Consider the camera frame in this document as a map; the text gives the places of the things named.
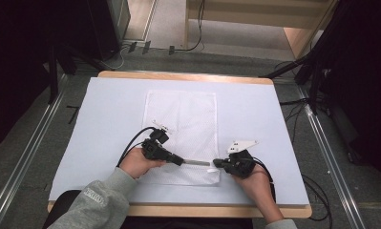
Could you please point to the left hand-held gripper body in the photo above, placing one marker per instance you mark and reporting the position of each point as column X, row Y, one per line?
column 156, row 148

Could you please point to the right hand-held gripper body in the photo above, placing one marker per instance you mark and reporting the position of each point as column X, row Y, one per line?
column 240, row 163

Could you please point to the white mesh zipper bag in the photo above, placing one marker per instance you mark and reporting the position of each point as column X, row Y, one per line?
column 191, row 111

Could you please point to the person's left hand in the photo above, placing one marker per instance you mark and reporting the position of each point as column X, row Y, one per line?
column 137, row 165

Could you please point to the person's right hand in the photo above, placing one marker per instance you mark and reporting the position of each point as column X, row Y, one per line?
column 256, row 184

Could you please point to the pale blue table cover sheet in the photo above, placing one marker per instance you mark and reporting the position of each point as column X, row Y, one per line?
column 108, row 114

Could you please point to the wooden table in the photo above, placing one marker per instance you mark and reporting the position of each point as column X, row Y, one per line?
column 185, row 76

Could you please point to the black metal stand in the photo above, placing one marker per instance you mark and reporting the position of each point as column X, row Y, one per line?
column 290, row 68
column 52, row 76

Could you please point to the dark cabinet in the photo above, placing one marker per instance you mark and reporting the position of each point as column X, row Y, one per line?
column 110, row 25

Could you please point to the light wooden shelf unit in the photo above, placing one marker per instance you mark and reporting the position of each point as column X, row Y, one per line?
column 242, row 16

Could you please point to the black curtain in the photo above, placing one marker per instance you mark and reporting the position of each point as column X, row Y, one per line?
column 16, row 63
column 363, row 79

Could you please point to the aluminium floor rail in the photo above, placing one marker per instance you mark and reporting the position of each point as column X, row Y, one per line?
column 25, row 152
column 331, row 152

